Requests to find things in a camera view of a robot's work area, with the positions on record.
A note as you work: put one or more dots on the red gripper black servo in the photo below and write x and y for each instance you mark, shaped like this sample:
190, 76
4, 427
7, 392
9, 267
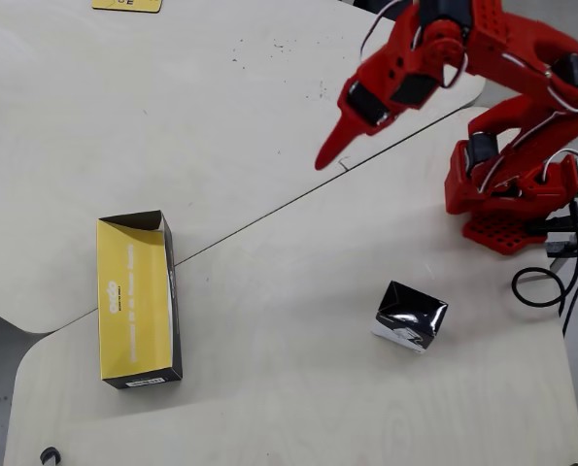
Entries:
361, 108

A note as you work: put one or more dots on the small black white box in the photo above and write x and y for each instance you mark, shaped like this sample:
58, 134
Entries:
410, 310

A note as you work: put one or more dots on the red perforated robot base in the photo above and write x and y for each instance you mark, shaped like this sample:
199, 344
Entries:
502, 235

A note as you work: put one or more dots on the red robot arm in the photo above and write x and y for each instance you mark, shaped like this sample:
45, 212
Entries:
507, 39

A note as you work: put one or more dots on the open yellow black cardboard box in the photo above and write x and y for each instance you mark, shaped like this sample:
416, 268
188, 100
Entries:
128, 301

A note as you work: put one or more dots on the black table clamp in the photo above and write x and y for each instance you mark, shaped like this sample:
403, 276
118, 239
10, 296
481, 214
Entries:
558, 248

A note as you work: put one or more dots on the yellow card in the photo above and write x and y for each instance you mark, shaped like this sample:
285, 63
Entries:
123, 6

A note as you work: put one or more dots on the small black hook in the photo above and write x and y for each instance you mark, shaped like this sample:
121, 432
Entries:
48, 455

